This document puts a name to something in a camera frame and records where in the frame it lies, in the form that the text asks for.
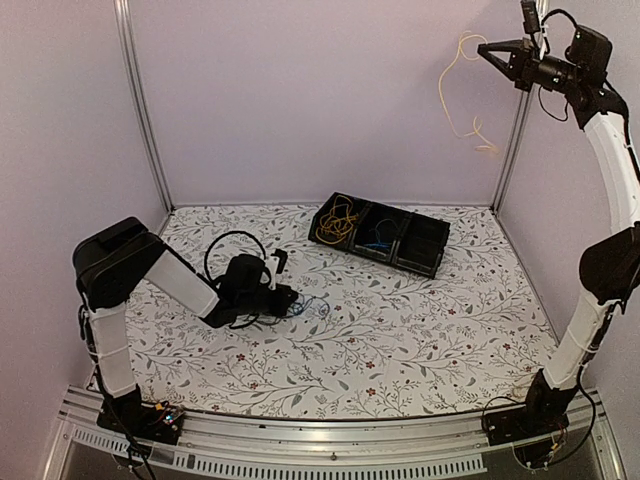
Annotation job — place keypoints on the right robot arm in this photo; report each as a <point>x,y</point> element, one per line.
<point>609,269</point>

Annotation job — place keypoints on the aluminium front rail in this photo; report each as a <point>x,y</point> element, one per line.
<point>219,446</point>

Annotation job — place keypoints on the right aluminium frame post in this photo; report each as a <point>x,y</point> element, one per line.
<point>512,150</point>

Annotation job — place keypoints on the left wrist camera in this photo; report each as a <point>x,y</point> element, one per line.
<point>275,264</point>

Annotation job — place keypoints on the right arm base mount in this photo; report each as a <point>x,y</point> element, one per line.
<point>525,425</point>

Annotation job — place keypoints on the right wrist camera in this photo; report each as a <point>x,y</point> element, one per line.
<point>532,22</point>

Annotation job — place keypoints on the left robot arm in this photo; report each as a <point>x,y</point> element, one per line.
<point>109,267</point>

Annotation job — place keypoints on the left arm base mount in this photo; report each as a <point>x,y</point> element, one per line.
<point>158,423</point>

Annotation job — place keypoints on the black three-compartment bin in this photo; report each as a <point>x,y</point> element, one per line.
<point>392,236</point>

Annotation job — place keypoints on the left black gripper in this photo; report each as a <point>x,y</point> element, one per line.
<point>283,302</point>

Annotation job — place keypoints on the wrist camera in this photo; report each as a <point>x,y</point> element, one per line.
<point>532,22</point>
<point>275,264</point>

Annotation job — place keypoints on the left aluminium frame post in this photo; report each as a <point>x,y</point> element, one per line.
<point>133,73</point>

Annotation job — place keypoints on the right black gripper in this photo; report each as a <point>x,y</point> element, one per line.
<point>524,62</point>

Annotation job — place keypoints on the aluminium frame post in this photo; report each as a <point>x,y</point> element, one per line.
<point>133,73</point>
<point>512,150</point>

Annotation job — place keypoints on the floral tablecloth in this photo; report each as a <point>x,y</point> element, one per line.
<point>368,341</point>

